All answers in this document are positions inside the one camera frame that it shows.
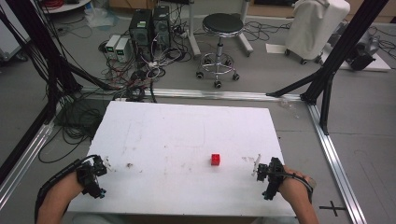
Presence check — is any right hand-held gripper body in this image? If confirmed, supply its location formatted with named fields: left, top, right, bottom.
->
left=256, top=157, right=286, bottom=202

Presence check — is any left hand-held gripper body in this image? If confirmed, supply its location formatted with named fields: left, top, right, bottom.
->
left=76, top=154, right=108, bottom=201

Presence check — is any person's left hand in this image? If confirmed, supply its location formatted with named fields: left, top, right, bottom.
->
left=63, top=171, right=86, bottom=198

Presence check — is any person's right hand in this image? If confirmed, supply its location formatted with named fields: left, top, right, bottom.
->
left=277, top=165, right=311, bottom=201

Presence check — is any white bench power supply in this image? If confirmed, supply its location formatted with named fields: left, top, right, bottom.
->
left=104, top=34, right=121, bottom=61
left=114, top=36, right=131, bottom=63

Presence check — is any black computer tower green label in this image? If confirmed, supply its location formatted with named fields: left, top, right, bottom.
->
left=128, top=8, right=156, bottom=62

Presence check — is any black round swivel stool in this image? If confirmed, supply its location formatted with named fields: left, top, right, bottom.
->
left=195, top=12, right=246, bottom=90

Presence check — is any clear plastic bag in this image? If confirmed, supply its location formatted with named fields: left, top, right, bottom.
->
left=83, top=7, right=120, bottom=31

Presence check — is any dark grey floor device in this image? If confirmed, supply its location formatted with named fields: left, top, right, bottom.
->
left=346, top=32, right=382, bottom=72

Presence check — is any white covered wheeled cart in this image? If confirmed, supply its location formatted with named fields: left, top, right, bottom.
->
left=284, top=0, right=351, bottom=65

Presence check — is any white flat floor board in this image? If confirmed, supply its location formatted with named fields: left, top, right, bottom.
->
left=320, top=49, right=392, bottom=73

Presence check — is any round white table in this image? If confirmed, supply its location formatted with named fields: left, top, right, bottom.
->
left=40, top=0, right=92, bottom=14

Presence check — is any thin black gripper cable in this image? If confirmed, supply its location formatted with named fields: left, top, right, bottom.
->
left=281, top=172, right=315, bottom=203

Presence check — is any coil of black cables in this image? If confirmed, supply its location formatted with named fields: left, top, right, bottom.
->
left=37, top=97, right=108, bottom=164

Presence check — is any aluminium floor rail frame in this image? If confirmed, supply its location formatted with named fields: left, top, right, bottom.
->
left=0, top=87, right=368, bottom=224

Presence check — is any tangle of floor cables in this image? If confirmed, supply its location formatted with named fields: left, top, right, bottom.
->
left=98, top=18, right=194, bottom=104

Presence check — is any black frame post with cables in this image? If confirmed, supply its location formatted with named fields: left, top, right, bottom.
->
left=0, top=0, right=120, bottom=185

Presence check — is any black braced frame post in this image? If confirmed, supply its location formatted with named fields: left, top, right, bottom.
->
left=265, top=0, right=390, bottom=135

